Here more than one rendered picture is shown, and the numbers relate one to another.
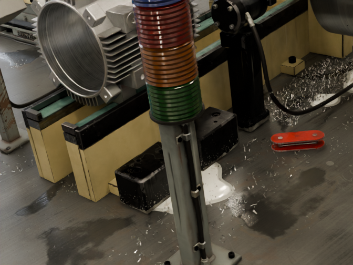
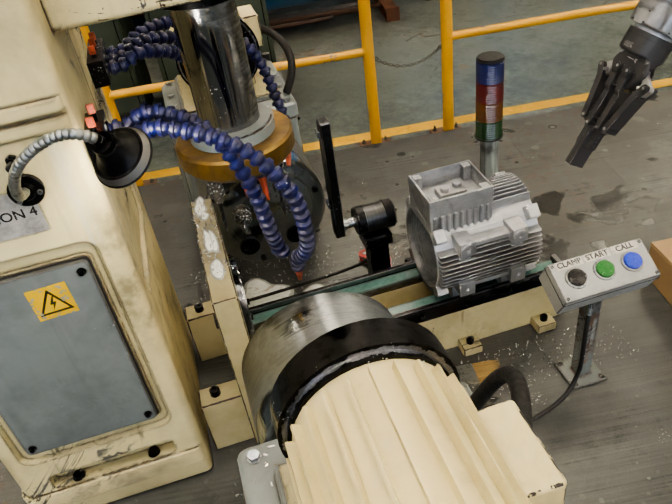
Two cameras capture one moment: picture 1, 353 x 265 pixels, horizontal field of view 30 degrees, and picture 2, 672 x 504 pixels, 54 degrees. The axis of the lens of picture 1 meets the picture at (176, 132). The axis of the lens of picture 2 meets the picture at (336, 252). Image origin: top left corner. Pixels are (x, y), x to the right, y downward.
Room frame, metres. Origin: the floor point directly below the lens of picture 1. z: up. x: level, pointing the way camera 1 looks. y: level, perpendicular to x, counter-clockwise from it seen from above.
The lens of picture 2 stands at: (1.99, 0.39, 1.79)
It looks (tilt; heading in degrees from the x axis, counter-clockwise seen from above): 38 degrees down; 213
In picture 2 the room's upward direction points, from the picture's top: 9 degrees counter-clockwise
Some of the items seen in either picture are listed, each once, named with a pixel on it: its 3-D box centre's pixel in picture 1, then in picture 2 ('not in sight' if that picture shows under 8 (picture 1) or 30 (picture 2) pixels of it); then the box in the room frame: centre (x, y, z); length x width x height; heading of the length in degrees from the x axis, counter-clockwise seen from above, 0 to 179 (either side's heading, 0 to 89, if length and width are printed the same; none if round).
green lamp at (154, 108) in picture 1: (174, 93); (488, 126); (0.67, 0.00, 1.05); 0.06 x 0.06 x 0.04
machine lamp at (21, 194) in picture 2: not in sight; (71, 165); (1.59, -0.19, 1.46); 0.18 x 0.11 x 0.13; 134
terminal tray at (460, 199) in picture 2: not in sight; (450, 197); (1.04, 0.04, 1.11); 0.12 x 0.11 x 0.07; 134
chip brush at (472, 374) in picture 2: not in sight; (451, 378); (1.19, 0.09, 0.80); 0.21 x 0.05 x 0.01; 126
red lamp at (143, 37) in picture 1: (163, 18); (489, 89); (0.67, 0.00, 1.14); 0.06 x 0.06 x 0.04
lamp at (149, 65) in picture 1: (168, 57); (489, 108); (0.67, 0.00, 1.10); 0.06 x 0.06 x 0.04
